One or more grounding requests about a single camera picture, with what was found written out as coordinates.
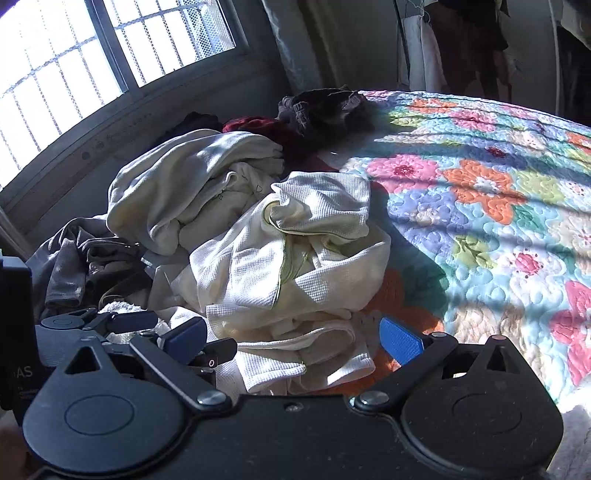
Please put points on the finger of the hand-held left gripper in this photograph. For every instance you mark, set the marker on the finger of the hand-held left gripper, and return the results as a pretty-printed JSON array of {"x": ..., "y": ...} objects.
[
  {"x": 221, "y": 348},
  {"x": 138, "y": 319}
]

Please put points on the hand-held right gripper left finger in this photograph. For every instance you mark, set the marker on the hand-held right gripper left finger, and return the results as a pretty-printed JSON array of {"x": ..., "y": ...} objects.
[{"x": 184, "y": 334}]

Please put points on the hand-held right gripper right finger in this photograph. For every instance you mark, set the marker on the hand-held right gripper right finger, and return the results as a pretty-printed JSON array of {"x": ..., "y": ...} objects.
[{"x": 399, "y": 344}]

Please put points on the white waffle-knit garment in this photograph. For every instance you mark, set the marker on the white waffle-knit garment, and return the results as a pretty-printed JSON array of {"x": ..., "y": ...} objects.
[{"x": 323, "y": 258}]

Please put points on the dark hanging clothes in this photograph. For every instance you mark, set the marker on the dark hanging clothes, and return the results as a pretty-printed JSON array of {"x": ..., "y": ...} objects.
[{"x": 577, "y": 69}]

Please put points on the white clothes rack pole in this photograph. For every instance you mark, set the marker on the white clothes rack pole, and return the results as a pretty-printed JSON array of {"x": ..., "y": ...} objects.
[{"x": 555, "y": 55}]

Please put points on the white fluffy towel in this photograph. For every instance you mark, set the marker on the white fluffy towel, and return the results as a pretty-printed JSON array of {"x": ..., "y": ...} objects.
[{"x": 113, "y": 308}]

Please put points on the grey garment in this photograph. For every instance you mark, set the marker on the grey garment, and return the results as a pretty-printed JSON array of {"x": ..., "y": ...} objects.
[{"x": 64, "y": 258}]

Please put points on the floral quilted bedspread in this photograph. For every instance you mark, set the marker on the floral quilted bedspread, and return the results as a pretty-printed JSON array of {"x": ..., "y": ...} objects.
[{"x": 485, "y": 230}]

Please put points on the cream sweatshirt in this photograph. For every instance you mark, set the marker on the cream sweatshirt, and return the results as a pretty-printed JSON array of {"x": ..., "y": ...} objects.
[{"x": 184, "y": 184}]

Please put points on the black cloth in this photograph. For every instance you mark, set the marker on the black cloth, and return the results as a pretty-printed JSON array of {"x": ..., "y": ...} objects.
[{"x": 198, "y": 122}]

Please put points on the dark red garment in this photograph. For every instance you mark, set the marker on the dark red garment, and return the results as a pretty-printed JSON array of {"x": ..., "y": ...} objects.
[{"x": 258, "y": 125}]

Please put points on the dark brown knit garment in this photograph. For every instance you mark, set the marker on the dark brown knit garment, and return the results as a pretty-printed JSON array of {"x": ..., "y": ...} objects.
[{"x": 323, "y": 110}]

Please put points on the barred window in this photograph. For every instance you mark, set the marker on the barred window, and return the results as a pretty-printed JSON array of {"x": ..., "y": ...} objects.
[{"x": 46, "y": 69}]

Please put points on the white hanging cloth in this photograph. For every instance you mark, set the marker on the white hanging cloth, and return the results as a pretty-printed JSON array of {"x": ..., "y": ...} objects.
[{"x": 422, "y": 50}]

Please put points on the brown hanging garment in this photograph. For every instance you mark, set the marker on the brown hanging garment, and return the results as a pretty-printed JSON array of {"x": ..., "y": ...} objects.
[{"x": 466, "y": 37}]

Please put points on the grey curtain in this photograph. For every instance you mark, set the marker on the grey curtain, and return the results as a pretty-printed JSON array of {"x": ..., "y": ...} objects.
[{"x": 314, "y": 41}]

